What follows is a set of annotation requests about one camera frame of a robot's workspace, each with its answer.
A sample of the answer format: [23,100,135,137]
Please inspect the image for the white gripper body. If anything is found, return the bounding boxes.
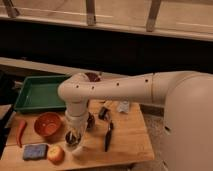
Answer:
[65,101,89,134]

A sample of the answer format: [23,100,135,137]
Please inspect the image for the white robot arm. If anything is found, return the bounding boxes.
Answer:
[58,71,213,171]

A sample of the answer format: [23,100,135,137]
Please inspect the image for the purple bowl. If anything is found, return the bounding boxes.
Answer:
[87,72,100,82]

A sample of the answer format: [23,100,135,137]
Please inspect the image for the small black clip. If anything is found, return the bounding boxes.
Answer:
[98,107,110,121]

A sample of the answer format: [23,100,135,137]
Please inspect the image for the black handled knife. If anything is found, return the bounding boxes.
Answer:
[104,121,114,152]

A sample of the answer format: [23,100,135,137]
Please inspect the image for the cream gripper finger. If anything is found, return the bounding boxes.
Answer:
[78,128,87,147]
[65,126,73,140]

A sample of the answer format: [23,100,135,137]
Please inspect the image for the red chili pepper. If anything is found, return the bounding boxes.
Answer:
[16,120,27,147]

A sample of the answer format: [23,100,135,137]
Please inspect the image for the grey crumpled cloth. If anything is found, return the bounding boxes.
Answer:
[116,101,130,113]

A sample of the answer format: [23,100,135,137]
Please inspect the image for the wooden table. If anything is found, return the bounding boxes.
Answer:
[0,77,156,171]

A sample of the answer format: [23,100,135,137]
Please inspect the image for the shiny metal cup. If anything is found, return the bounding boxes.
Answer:
[65,131,81,146]

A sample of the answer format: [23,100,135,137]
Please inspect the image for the green plastic tray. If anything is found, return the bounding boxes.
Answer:
[14,75,68,113]

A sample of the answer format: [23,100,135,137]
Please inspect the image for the orange bowl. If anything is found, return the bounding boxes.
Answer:
[34,112,62,137]

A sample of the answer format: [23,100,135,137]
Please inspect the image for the white plastic cup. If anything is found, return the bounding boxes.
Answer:
[65,140,82,155]

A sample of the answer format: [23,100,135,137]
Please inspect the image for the blue sponge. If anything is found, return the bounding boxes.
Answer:
[23,144,48,161]

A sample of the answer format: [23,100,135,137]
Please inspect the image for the red apple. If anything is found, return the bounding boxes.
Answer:
[47,145,64,163]

